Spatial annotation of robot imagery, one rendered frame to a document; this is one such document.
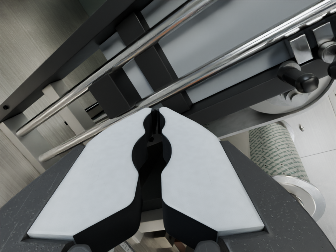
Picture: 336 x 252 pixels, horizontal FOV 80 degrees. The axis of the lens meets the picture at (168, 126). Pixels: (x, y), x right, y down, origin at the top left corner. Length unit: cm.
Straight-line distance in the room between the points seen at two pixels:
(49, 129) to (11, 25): 25
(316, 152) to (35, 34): 89
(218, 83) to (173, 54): 6
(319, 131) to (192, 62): 61
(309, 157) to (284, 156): 33
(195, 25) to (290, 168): 35
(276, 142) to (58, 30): 64
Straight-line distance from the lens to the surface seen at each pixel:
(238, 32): 24
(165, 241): 65
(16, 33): 60
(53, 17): 71
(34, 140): 46
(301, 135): 79
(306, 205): 49
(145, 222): 56
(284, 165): 48
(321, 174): 89
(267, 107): 37
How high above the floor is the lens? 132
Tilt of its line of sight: 29 degrees down
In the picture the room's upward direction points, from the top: 67 degrees clockwise
